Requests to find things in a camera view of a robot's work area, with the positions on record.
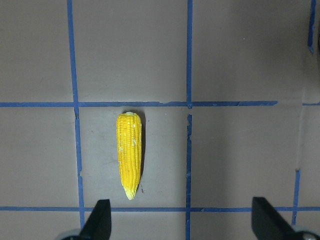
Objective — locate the yellow corn cob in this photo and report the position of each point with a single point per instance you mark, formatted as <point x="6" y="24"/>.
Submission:
<point x="129" y="151"/>

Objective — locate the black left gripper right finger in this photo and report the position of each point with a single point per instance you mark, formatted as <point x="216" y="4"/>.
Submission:
<point x="268" y="224"/>

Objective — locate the brown paper table cover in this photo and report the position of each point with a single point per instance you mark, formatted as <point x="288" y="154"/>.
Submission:
<point x="227" y="91"/>

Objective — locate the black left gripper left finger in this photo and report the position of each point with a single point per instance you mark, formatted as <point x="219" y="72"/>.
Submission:
<point x="98" y="225"/>

